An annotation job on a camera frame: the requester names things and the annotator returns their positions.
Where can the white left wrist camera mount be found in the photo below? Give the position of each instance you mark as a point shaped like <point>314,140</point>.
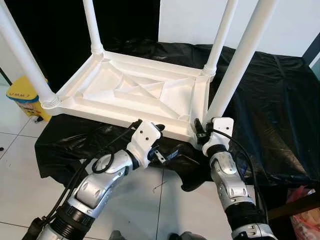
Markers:
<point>145,137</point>

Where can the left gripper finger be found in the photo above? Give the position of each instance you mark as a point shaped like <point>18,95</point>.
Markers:
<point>159,127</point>
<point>173,156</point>

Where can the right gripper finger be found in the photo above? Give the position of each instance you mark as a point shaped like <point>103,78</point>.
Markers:
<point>198,129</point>

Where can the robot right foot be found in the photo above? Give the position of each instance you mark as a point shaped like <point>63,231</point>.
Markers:
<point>184,236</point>

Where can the pink plastic bag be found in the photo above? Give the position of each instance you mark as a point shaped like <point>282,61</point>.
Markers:
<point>306,220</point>

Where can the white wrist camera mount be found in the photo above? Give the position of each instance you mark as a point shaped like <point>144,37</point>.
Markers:
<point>145,137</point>
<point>222,127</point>

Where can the black door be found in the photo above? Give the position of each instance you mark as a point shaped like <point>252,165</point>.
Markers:
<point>55,30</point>

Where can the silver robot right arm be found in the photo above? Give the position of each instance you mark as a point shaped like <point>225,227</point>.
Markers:
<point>235,185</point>

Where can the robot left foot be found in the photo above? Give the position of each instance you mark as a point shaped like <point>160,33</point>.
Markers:
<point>117,236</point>

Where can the yellow bin with blue band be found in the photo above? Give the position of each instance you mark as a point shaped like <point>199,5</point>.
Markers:
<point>22,100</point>

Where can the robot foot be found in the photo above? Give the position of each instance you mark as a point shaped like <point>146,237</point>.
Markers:
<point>117,236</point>
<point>184,236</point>

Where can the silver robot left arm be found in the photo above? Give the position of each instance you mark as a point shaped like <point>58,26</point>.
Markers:
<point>95,185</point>

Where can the white plastic children table top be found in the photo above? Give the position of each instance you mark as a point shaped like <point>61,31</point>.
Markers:
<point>130,95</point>

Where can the black plastic table cover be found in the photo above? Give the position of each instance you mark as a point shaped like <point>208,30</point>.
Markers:
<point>270,110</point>

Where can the white plastic table leg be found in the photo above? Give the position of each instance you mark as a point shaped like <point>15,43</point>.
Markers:
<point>222,35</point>
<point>92,25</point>
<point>25,60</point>
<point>240,60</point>

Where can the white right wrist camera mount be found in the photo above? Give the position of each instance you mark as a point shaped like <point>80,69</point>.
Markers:
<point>222,127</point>

